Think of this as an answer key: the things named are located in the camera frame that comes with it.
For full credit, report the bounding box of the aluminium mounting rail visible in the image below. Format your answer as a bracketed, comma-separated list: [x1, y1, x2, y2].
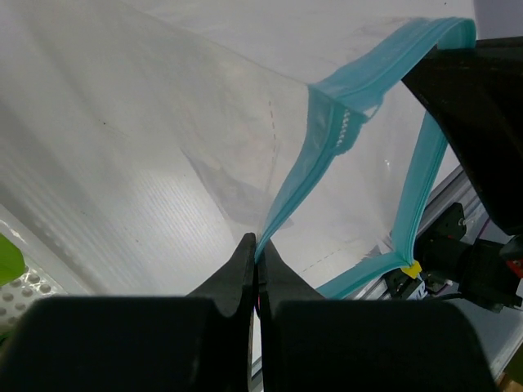
[318, 167, 488, 299]

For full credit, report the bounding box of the white perforated plastic basket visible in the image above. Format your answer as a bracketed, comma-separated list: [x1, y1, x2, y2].
[1, 206, 67, 344]

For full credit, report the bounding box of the green toy pepper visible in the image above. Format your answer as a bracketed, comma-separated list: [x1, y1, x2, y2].
[0, 234, 25, 286]

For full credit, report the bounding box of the clear teal-zipper zip bag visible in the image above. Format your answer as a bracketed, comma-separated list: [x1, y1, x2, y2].
[1, 1, 476, 298]

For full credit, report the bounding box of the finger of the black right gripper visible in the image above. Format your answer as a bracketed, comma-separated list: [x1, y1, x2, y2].
[402, 37, 522, 236]

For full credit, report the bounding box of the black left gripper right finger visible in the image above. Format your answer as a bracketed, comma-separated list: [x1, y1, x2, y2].
[257, 244, 497, 391]

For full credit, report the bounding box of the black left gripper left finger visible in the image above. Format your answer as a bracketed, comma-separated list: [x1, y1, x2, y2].
[1, 233, 256, 391]

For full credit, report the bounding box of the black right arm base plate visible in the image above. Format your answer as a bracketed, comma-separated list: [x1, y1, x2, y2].
[384, 203, 522, 313]

